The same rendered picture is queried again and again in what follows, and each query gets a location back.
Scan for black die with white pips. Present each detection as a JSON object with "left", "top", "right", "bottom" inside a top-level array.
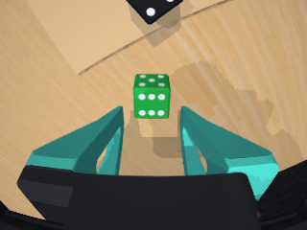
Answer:
[{"left": 126, "top": 0, "right": 183, "bottom": 25}]

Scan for green die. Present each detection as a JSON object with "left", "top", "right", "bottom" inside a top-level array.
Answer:
[{"left": 132, "top": 74, "right": 171, "bottom": 119}]

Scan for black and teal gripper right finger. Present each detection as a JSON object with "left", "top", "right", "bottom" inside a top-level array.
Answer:
[{"left": 179, "top": 105, "right": 279, "bottom": 201}]

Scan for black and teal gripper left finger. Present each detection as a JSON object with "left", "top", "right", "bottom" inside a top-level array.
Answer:
[{"left": 24, "top": 105, "right": 125, "bottom": 175}]

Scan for beige flat mat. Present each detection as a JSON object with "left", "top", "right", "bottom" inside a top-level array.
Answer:
[{"left": 26, "top": 0, "right": 224, "bottom": 74}]

